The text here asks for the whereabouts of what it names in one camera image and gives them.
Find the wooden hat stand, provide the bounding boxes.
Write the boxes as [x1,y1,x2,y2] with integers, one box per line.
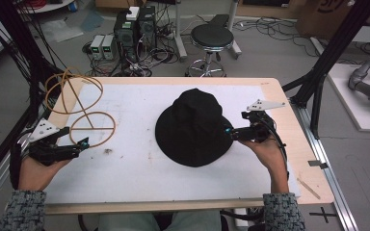
[44,67,117,149]

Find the person's legs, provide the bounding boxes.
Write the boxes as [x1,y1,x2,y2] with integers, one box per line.
[97,210,223,231]

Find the black computer tower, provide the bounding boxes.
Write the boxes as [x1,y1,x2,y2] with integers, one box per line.
[137,5,158,52]
[113,12,140,62]

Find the black round stool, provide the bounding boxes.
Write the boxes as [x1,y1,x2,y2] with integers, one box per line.
[184,23,235,78]

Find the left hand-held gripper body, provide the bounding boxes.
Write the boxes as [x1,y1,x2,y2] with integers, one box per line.
[28,117,82,167]

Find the grey tape piece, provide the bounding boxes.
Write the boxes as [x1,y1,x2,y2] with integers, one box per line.
[307,159,330,170]

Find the person's left hand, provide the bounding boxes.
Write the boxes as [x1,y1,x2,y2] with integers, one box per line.
[17,156,72,193]

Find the person's right hand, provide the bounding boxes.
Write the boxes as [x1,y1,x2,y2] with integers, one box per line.
[239,136,290,194]

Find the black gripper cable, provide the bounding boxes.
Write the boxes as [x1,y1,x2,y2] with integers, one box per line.
[253,115,291,181]

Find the white platform board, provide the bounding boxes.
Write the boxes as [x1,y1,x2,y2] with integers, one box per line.
[327,63,370,133]

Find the wooden stick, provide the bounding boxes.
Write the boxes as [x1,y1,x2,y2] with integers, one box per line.
[296,177,322,200]

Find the white table mat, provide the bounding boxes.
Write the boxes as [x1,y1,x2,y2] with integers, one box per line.
[44,84,303,205]

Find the black bucket hat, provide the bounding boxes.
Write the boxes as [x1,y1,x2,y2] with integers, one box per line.
[154,88,235,168]

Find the white box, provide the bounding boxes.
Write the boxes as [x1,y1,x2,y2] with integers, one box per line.
[125,6,141,22]

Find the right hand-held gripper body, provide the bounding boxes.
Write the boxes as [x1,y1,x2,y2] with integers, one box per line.
[234,98,286,143]

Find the cardboard box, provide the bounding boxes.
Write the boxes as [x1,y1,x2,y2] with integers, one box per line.
[294,0,355,40]

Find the black metal frame post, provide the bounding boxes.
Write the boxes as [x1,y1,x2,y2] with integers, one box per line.
[282,0,370,140]
[0,0,66,107]

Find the grey power supply unit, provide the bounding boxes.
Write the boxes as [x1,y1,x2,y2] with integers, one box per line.
[101,34,116,61]
[90,34,106,60]

